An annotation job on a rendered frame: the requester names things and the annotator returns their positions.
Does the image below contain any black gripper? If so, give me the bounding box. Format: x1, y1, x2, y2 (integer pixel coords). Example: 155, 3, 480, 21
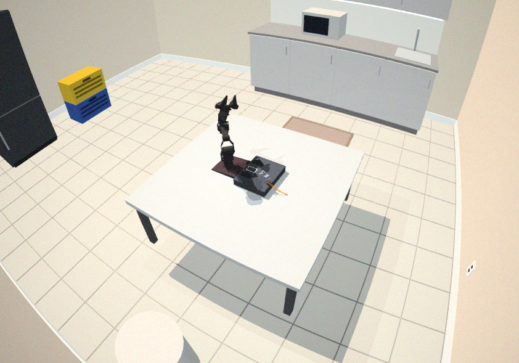
221, 95, 239, 116

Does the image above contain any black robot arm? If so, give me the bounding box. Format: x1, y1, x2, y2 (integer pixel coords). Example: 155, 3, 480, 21
215, 102, 235, 169

